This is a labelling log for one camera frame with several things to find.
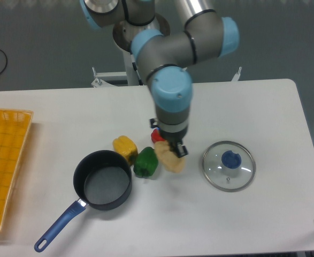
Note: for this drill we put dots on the green bell pepper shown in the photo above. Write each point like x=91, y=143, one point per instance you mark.
x=146, y=163

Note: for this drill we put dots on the red bell pepper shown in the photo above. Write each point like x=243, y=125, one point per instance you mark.
x=155, y=136

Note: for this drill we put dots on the dark pot blue handle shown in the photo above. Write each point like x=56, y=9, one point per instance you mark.
x=102, y=180

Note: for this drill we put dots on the yellow bell pepper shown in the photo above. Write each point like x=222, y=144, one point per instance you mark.
x=124, y=146

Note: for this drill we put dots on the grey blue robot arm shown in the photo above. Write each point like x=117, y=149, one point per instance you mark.
x=160, y=59

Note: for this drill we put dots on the yellow woven basket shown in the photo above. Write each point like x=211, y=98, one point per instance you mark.
x=14, y=129

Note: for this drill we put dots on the beige bread loaf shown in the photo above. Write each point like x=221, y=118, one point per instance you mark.
x=168, y=158

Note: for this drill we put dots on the glass lid blue knob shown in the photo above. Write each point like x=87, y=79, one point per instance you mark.
x=228, y=166

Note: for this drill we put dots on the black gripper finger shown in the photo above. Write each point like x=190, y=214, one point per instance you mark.
x=181, y=150

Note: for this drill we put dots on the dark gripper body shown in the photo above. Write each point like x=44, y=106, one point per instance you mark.
x=174, y=139

